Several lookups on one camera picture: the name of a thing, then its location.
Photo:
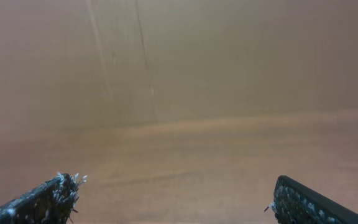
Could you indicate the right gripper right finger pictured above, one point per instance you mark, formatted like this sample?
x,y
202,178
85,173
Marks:
x,y
295,203

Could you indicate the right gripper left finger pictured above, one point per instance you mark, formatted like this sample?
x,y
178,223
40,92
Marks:
x,y
51,202

